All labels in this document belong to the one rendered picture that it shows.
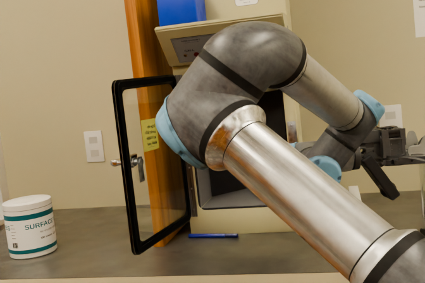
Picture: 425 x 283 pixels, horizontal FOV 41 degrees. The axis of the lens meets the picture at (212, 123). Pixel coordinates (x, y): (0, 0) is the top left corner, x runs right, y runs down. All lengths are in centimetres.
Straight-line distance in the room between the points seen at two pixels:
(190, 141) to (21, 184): 153
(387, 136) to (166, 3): 62
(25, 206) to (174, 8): 65
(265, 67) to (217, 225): 82
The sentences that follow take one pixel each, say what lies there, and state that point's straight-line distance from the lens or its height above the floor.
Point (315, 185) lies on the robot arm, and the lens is 73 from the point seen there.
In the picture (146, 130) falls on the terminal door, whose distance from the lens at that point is 137.
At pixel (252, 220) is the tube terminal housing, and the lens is 156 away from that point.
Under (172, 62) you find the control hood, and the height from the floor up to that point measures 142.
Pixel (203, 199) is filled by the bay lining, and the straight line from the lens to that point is 161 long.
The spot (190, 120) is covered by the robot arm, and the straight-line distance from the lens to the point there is 81.
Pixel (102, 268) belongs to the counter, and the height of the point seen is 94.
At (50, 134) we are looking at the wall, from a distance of 220.
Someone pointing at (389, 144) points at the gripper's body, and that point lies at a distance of 130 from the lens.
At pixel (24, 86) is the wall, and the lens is 224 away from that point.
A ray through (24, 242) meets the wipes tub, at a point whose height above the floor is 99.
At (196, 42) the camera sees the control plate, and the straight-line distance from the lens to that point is 145.
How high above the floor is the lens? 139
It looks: 5 degrees down
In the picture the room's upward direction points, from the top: 6 degrees counter-clockwise
